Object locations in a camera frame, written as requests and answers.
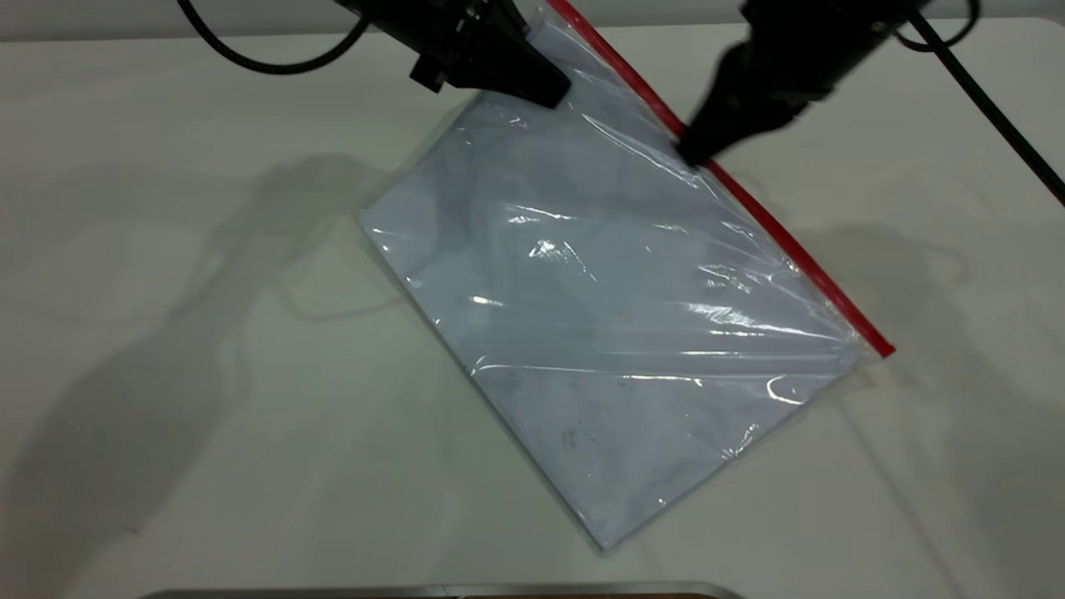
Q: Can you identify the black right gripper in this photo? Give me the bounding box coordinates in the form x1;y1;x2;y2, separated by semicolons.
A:
676;0;926;165

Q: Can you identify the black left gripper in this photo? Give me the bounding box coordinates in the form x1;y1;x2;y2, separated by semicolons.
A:
335;0;572;110

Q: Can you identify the clear zip bag red strip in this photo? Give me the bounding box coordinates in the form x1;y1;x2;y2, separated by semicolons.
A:
358;0;897;554

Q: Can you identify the silver metal edge bar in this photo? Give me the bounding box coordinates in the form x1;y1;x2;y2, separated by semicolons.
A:
137;581;746;599

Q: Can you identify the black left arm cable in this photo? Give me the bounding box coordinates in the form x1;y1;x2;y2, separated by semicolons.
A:
177;0;371;76

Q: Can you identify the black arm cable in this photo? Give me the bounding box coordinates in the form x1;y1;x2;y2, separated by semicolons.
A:
897;0;1065;207
177;0;371;76

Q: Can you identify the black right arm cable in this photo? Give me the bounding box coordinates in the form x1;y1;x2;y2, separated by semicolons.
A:
897;0;1065;207

